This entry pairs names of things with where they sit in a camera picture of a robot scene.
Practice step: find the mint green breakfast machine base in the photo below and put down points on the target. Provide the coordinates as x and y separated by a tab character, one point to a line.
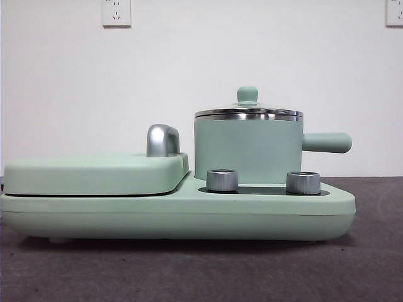
94	217

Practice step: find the white wall socket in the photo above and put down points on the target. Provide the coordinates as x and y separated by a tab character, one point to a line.
116	14
395	12

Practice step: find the glass lid with green knob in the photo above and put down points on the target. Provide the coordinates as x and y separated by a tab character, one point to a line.
247	94

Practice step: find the mint green hinged griddle cover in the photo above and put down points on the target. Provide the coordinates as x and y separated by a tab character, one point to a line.
78	173

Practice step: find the silver control dial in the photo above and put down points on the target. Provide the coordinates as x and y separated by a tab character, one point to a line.
303	183
222	181

